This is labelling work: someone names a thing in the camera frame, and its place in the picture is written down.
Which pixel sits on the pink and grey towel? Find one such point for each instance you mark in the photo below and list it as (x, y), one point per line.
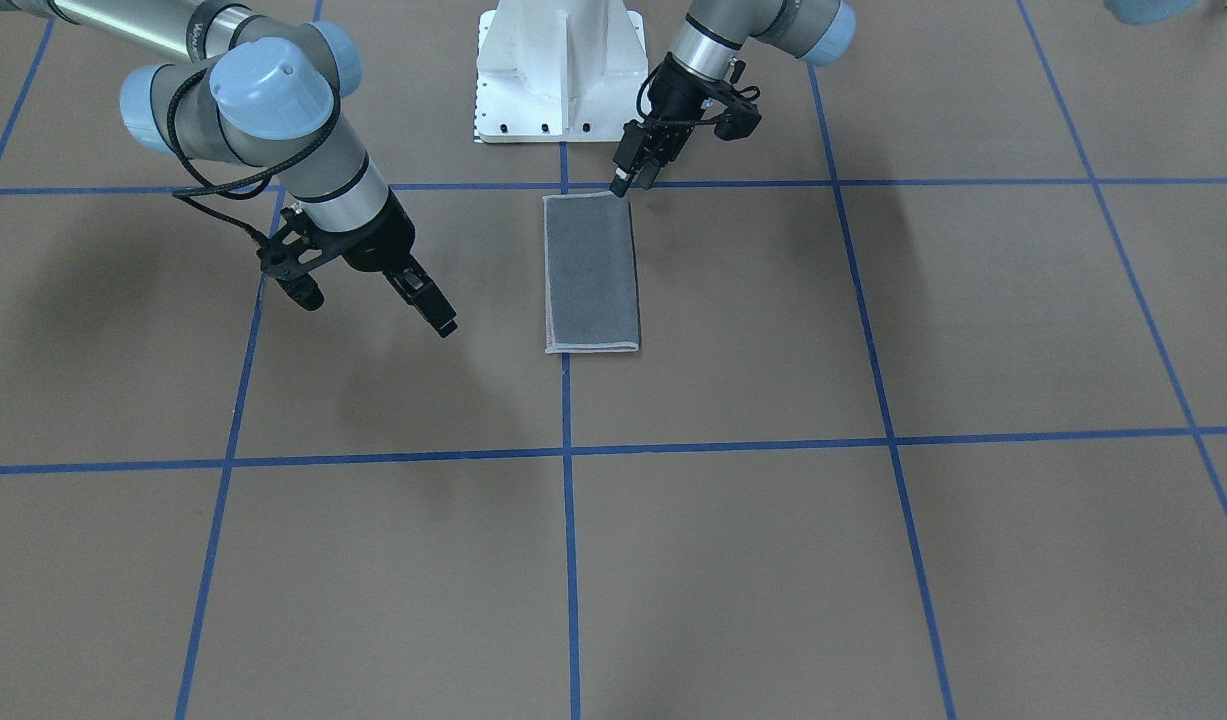
(591, 298)

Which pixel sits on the white pedestal column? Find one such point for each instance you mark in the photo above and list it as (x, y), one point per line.
(558, 71)

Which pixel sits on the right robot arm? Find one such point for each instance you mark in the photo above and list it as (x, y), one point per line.
(242, 99)

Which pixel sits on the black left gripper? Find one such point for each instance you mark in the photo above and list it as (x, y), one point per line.
(670, 100)

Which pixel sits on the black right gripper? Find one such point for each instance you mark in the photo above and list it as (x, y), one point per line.
(381, 243)

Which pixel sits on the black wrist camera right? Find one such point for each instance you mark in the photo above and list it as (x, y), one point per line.
(292, 253)

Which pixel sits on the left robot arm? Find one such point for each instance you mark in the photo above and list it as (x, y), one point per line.
(714, 32)

